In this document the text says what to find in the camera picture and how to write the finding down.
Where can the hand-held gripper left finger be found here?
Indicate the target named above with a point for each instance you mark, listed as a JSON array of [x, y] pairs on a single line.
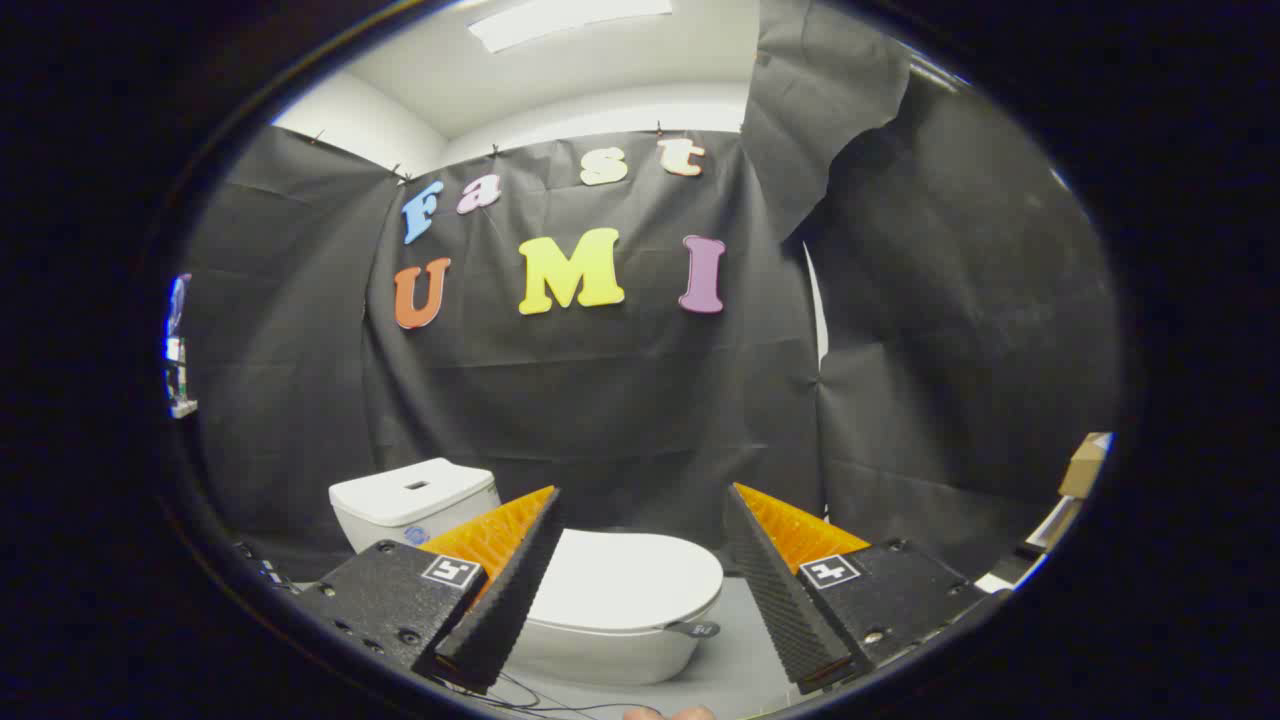
[[500, 600]]

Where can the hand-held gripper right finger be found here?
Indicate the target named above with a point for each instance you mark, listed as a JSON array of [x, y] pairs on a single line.
[[785, 600]]

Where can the white toilet lid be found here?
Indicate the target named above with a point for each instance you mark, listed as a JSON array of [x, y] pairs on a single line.
[[625, 580]]

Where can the white toilet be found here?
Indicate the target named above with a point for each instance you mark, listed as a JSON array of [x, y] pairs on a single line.
[[410, 495]]

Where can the black backdrop cloth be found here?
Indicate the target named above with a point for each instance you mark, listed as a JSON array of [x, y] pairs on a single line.
[[620, 400]]

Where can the cardboard box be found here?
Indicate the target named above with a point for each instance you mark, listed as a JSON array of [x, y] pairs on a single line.
[[1085, 465]]

